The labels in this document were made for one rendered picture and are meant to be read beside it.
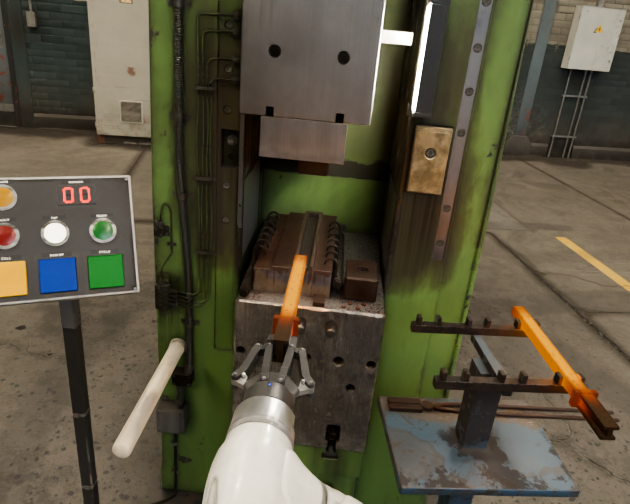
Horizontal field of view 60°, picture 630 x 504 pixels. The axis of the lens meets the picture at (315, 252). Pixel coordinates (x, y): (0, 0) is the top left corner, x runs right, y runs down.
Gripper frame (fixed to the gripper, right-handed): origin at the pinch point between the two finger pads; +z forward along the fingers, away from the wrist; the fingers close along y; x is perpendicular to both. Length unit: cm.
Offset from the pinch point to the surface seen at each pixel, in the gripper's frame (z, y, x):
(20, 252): 24, -61, -1
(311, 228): 74, 0, -9
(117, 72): 530, -248, -35
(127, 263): 31, -40, -5
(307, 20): 45, -3, 50
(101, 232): 32, -46, 2
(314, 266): 45.8, 2.9, -8.0
